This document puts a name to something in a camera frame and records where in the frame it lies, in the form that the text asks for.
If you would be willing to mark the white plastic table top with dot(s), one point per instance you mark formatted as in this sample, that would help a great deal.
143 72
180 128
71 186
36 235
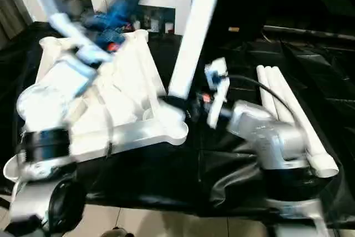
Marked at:
133 81

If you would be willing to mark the white plastic table leg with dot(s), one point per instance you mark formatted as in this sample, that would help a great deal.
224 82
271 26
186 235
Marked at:
274 92
263 87
197 31
299 115

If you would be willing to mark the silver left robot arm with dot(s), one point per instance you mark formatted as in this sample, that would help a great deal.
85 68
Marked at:
55 87

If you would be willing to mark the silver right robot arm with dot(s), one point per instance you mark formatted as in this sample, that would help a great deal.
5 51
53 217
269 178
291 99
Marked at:
277 137

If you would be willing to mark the black mat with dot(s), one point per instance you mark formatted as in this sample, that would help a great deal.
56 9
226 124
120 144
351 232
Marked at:
166 178

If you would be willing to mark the small tan label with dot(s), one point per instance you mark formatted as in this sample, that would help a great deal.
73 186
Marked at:
233 29

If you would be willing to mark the grey curtain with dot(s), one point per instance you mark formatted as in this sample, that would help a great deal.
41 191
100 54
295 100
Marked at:
12 1

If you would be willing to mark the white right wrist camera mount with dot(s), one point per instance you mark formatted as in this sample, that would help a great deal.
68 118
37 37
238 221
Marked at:
219 103

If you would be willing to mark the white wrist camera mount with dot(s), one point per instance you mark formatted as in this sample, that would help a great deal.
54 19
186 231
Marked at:
219 103
69 26

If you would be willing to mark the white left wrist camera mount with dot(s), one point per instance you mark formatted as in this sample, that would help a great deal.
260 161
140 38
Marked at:
69 26

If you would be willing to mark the black metal rail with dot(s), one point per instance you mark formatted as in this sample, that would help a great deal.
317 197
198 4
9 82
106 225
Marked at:
305 33

